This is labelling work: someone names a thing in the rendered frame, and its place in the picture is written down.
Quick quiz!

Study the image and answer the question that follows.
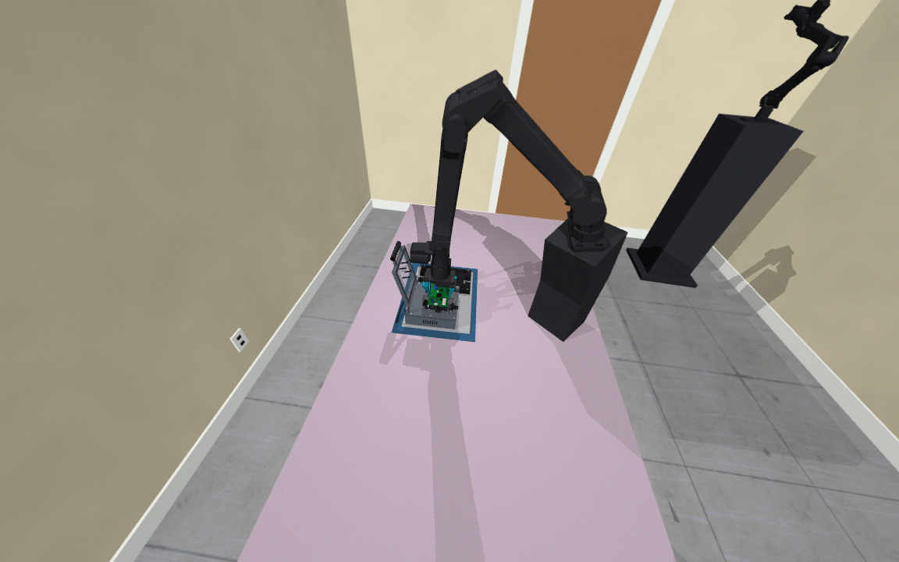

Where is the green circuit board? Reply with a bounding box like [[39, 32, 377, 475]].
[[428, 284, 450, 307]]

